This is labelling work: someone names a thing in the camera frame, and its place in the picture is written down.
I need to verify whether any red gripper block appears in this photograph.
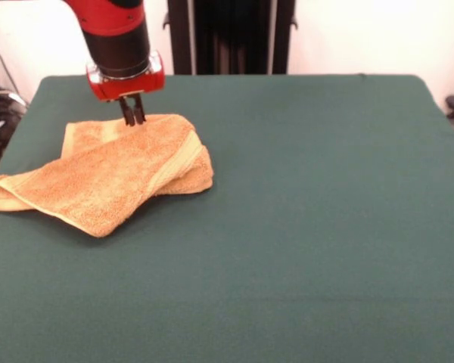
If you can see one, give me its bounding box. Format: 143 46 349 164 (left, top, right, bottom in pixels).
85 50 166 128

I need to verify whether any tan terry towel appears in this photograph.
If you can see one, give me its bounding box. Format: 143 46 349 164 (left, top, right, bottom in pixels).
0 113 216 238

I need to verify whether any black metal stand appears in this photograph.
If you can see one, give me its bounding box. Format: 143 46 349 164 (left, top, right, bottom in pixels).
162 0 300 76

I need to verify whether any dark green table cloth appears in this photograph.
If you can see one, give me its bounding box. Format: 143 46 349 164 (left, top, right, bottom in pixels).
0 73 454 363

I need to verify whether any white cable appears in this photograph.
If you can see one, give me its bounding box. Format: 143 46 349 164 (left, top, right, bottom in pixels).
0 88 28 113

